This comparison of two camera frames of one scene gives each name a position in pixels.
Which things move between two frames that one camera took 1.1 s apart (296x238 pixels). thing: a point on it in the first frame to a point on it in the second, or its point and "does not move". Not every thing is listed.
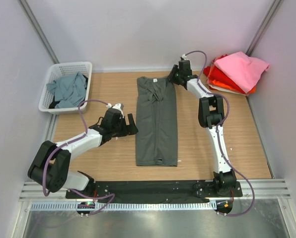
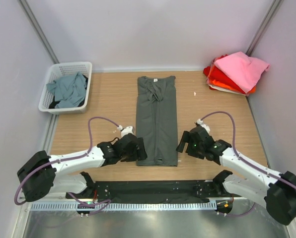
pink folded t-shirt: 245,71 does not move
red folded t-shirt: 213,72 does not move
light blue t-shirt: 69,90 does not move
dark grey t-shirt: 156,130 does not move
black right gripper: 171,77 to 186,137
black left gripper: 130,129 to 138,153
